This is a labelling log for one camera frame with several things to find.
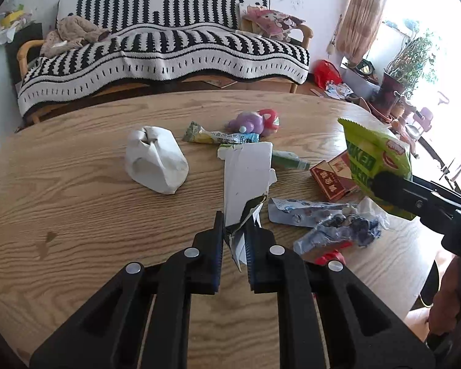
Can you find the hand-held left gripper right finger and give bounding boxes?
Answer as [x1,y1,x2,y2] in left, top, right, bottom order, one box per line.
[244,221,435,369]

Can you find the potted green plant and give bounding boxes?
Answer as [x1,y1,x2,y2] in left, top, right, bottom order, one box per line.
[370,27,439,119]

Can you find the yellow and blue snack wrapper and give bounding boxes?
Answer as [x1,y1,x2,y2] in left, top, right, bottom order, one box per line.
[182,121,260,146]

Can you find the person's right hand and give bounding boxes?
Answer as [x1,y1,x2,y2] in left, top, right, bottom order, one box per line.
[428,254,461,337]

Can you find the green tube wrapper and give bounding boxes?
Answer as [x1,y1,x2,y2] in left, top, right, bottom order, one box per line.
[271,149,312,172]

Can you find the torn white paper packet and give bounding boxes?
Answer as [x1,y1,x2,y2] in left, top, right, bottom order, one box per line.
[217,141,278,274]

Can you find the scattered papers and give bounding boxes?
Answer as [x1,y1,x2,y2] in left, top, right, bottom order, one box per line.
[324,82,355,101]

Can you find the pink cartoon pillow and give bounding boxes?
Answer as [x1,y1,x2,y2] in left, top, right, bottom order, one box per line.
[241,2,306,42]

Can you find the red cigarette box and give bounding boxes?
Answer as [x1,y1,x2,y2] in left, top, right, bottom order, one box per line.
[309,150,361,203]

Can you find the beige patterned curtain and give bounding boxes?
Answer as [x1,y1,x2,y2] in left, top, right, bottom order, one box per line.
[336,0,395,67]

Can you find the sofa with striped blanket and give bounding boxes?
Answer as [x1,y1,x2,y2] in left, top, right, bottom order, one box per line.
[17,0,312,118]

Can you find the red plastic bag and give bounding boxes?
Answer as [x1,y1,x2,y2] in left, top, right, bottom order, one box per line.
[314,59,344,90]

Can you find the green snack packet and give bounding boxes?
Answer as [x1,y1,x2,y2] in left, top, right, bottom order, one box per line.
[337,117,419,221]

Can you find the purple plastic toy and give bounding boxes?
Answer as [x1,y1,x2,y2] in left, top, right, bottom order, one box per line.
[226,111,266,136]

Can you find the pile of colourful clutter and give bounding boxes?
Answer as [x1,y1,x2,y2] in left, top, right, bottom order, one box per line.
[0,3,34,44]

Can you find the crumpled clear plastic wrappers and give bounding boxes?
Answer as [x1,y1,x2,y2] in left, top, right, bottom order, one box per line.
[268,196,391,256]

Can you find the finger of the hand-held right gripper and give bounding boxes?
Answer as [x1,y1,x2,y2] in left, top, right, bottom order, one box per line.
[411,175,461,211]
[369,171,459,236]

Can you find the small red wrapper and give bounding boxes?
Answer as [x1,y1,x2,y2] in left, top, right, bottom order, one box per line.
[314,249,346,267]

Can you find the red and pink toy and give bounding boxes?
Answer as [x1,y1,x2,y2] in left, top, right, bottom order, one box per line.
[257,108,281,137]

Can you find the crumpled white paper bag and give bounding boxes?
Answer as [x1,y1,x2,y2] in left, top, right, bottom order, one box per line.
[124,125,190,195]

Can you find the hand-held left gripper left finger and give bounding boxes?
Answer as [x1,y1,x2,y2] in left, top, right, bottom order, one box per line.
[30,211,225,369]

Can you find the wooden sofa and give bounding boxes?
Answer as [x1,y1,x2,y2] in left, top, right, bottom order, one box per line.
[16,23,314,125]

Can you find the beige plush toy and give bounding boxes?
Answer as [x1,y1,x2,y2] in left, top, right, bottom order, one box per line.
[40,16,112,59]

